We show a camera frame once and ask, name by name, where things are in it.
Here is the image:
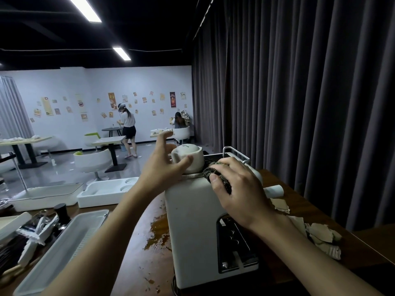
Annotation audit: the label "long ceiling light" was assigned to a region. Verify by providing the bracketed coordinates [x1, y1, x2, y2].
[66, 0, 102, 23]
[112, 46, 132, 61]

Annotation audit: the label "black round table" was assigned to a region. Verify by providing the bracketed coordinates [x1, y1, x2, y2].
[101, 126, 124, 138]

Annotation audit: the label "white shallow tray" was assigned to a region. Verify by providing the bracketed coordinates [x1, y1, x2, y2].
[9, 182, 84, 212]

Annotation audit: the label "person's right forearm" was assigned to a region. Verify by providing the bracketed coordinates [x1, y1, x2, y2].
[247, 209, 385, 296]

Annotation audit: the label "person's right hand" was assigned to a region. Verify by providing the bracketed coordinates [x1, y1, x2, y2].
[209, 157, 276, 232]

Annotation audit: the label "cream flat lid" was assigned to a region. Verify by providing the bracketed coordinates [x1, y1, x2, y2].
[0, 212, 33, 243]

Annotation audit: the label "black knob tamper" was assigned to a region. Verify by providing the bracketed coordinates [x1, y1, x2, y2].
[54, 203, 72, 226]

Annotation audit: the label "black utensil pile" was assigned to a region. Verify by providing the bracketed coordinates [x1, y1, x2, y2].
[0, 235, 31, 276]

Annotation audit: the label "white compartment tray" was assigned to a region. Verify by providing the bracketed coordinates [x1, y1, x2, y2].
[77, 177, 139, 209]

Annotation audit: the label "person's left hand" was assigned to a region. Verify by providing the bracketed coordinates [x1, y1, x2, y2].
[136, 131, 194, 198]

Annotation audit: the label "group of wall posters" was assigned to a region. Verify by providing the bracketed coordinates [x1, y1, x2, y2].
[29, 91, 189, 123]

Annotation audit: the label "person's left forearm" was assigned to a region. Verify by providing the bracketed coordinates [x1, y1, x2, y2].
[39, 184, 156, 296]

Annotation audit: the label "dark grey curtain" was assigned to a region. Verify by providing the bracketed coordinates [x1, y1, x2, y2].
[191, 0, 395, 232]

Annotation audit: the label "crumpled beige paper towels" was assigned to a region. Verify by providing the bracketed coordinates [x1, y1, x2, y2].
[270, 198, 343, 261]

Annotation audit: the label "white ceramic cup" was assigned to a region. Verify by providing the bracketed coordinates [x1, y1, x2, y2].
[171, 143, 204, 175]

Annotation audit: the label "green and white chair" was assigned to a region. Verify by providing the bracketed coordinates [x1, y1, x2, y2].
[84, 133, 101, 148]

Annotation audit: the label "long white plastic tray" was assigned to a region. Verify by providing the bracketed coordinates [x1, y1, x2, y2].
[13, 209, 110, 296]

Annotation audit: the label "white coffee machine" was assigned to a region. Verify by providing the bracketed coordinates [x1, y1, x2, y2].
[164, 146, 285, 290]

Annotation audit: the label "metal stand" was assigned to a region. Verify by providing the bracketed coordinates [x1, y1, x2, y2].
[0, 152, 29, 195]

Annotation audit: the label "wooden table with black base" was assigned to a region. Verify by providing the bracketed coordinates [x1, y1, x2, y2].
[0, 136, 53, 169]

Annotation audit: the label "light grey curtain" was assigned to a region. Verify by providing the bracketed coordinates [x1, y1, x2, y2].
[0, 75, 35, 143]

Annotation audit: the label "brown coffee spill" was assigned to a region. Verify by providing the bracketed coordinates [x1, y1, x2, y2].
[143, 212, 172, 251]

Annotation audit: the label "white tub chair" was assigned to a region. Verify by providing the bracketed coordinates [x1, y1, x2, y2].
[73, 148, 112, 183]
[172, 126, 191, 145]

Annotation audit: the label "light square pedestal table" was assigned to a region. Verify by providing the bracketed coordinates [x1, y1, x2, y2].
[91, 135, 128, 173]

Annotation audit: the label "dark scrubbing cloth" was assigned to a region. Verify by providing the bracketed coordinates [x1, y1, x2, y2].
[202, 161, 232, 195]

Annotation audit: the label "white plastic tool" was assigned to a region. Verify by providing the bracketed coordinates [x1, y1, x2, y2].
[17, 214, 60, 266]

